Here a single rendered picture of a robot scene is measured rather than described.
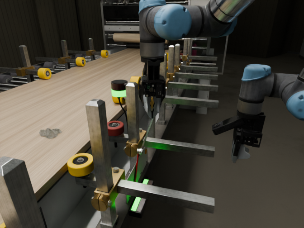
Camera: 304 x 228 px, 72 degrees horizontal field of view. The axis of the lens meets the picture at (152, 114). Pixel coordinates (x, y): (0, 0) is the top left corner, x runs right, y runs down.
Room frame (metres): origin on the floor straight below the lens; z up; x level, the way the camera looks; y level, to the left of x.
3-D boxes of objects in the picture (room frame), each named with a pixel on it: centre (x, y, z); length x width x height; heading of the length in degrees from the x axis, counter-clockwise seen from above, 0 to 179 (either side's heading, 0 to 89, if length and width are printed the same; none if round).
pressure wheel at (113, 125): (0.78, 0.16, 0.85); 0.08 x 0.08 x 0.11
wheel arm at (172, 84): (1.22, -0.13, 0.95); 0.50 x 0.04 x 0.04; 74
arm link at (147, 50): (0.65, 0.00, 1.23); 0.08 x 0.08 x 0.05
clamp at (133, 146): (0.74, 0.07, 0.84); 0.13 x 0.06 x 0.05; 164
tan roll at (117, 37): (3.13, -0.03, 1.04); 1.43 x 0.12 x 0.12; 74
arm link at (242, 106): (0.65, -0.33, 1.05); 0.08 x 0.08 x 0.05
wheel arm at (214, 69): (1.68, -0.33, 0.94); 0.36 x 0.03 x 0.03; 74
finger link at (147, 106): (0.65, 0.01, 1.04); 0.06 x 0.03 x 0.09; 4
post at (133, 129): (0.72, 0.07, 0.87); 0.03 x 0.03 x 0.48; 74
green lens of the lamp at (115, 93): (0.73, 0.12, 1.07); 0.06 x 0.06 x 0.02
